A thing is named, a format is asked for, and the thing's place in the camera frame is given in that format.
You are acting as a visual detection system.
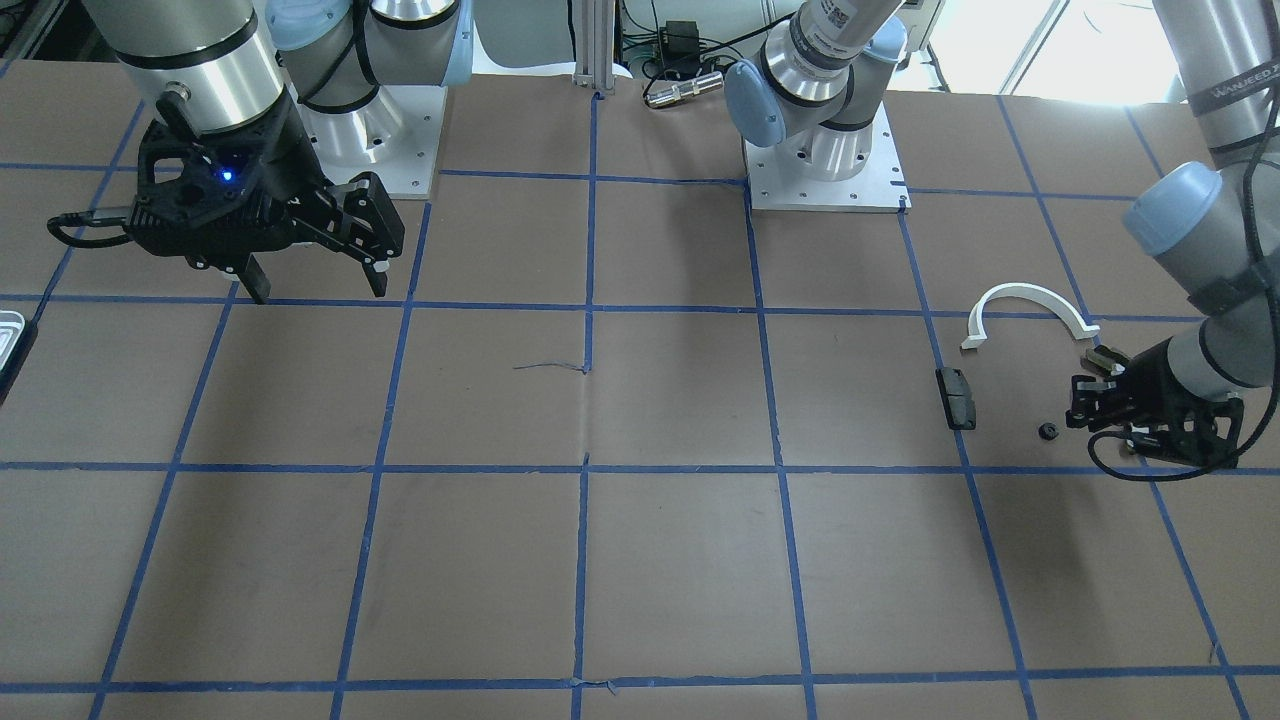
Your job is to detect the aluminium frame post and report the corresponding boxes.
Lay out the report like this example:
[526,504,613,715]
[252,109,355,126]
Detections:
[568,0,617,99]

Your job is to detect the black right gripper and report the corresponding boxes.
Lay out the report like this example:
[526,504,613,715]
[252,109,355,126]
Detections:
[125,91,404,305]

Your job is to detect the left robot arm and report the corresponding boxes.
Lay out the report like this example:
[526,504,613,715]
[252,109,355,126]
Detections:
[724,1,1277,479]

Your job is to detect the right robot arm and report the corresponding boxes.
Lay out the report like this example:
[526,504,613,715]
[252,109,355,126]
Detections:
[47,1,475,304]

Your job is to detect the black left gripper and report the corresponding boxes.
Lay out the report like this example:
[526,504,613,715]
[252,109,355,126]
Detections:
[1065,340,1244,469]

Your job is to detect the white curved plastic part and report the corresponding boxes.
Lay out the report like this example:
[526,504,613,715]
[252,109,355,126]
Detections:
[960,283,1101,351]

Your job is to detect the ribbed metal tray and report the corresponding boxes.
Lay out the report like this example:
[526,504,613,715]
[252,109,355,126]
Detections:
[0,310,28,373]

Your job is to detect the black brake pad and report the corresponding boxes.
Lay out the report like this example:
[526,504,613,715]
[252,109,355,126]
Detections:
[934,366,977,430]

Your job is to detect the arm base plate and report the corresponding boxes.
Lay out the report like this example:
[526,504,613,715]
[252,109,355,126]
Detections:
[742,105,913,214]
[298,86,449,200]

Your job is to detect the dark brake shoe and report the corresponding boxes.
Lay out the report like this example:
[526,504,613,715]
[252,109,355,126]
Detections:
[1080,345,1132,377]

